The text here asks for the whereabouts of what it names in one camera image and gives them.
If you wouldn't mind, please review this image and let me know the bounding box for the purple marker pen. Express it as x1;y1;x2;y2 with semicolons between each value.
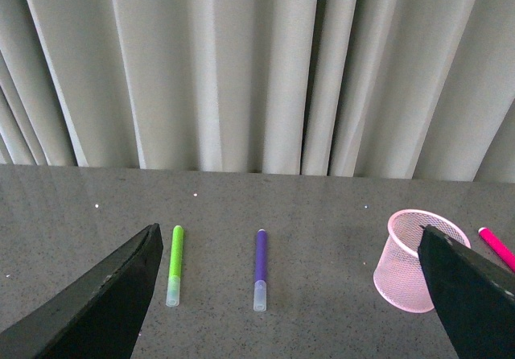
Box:
253;229;267;312

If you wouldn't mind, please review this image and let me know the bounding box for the pink marker pen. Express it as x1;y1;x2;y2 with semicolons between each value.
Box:
478;227;515;272

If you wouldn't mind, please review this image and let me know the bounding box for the pink mesh cup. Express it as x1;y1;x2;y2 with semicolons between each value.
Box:
373;209;471;313

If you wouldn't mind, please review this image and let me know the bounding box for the green marker pen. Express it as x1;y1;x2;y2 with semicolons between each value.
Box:
166;225;184;307

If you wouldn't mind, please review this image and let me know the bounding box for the grey pleated curtain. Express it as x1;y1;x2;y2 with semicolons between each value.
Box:
1;0;514;182

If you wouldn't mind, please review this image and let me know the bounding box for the black left foreground panel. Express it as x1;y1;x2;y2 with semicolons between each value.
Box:
1;224;163;358

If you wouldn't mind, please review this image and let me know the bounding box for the black foreground panel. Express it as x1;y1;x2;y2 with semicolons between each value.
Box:
1;224;163;358
418;225;514;358

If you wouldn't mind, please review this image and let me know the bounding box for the black right foreground panel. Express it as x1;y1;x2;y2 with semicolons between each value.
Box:
418;225;514;358

